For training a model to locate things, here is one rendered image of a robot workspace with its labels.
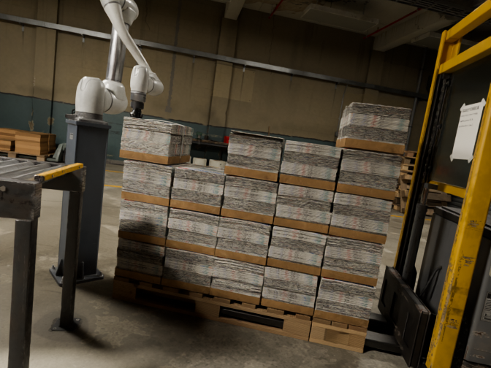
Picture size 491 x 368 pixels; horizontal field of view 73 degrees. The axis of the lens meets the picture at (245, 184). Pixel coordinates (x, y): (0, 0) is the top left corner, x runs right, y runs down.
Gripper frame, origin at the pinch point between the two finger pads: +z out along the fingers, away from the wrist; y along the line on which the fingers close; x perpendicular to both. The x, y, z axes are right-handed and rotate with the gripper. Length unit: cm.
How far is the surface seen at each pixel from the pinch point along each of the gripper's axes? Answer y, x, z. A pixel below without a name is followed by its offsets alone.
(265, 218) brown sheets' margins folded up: -19, -88, 33
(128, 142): -18.7, -6.2, 3.3
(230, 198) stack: -18, -67, 25
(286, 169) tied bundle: -19, -94, 5
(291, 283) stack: -19, -107, 66
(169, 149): -17.3, -30.1, 4.0
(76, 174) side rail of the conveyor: -53, -1, 20
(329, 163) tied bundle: -18, -116, -1
